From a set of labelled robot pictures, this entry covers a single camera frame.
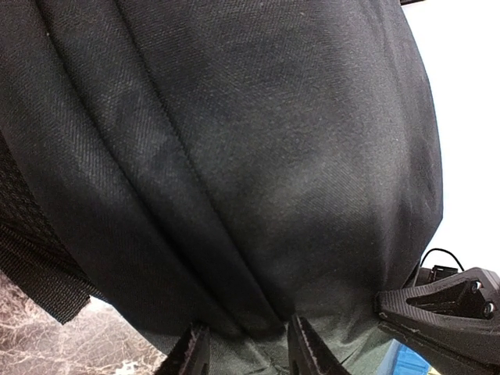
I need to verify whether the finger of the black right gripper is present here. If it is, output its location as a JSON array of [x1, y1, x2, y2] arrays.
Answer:
[[375, 267, 499, 332], [379, 321, 499, 374]]

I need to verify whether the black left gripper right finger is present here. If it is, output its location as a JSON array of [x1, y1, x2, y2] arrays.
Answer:
[[287, 315, 349, 375]]

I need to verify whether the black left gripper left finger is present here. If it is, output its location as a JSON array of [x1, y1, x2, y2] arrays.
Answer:
[[154, 323, 210, 375]]

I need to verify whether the black student bag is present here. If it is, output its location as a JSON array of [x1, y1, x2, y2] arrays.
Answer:
[[1, 1, 443, 374]]

